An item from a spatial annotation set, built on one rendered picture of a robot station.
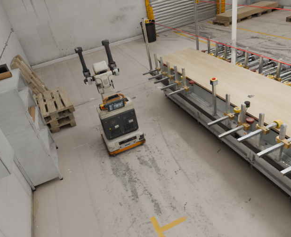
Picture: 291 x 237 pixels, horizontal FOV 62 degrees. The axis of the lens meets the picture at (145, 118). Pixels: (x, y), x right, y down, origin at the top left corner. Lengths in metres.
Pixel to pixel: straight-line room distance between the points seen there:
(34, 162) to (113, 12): 7.16
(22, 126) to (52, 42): 6.41
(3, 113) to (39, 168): 0.96
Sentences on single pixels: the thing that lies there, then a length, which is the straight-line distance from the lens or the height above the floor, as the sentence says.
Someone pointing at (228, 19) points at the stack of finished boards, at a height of 0.24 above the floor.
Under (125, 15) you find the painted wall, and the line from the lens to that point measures 9.96.
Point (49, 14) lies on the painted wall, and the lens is 9.46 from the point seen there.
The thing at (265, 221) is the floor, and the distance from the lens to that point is 3.10.
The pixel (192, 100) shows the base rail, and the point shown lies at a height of 0.70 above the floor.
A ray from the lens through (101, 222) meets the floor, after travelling 3.24.
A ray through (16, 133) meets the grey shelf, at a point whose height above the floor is 0.99.
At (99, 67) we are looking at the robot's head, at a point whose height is 1.32.
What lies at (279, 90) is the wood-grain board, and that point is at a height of 0.90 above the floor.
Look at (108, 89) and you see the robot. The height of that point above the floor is 0.96.
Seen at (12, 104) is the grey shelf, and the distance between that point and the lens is 3.33.
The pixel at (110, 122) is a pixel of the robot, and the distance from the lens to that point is 3.69.
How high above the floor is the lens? 2.53
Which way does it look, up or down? 33 degrees down
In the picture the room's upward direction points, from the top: 12 degrees counter-clockwise
